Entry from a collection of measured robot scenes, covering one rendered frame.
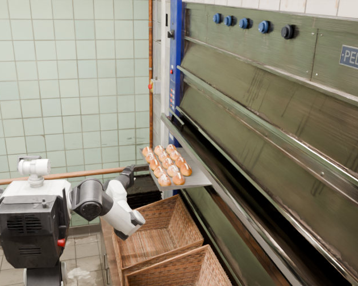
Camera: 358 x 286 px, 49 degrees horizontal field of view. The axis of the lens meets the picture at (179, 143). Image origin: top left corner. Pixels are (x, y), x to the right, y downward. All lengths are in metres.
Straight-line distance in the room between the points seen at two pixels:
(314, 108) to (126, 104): 2.33
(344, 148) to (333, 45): 0.29
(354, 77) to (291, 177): 0.45
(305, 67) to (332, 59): 0.13
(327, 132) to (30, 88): 2.57
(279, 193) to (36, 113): 2.38
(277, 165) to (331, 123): 0.36
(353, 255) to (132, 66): 2.54
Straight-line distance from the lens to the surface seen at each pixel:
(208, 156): 1.93
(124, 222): 1.74
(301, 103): 1.34
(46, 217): 1.53
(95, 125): 3.43
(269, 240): 1.30
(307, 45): 1.32
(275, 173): 1.50
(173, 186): 2.07
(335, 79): 1.21
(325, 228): 1.27
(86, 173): 2.24
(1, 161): 3.56
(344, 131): 1.17
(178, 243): 2.62
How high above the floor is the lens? 2.16
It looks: 21 degrees down
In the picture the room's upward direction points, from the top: 1 degrees clockwise
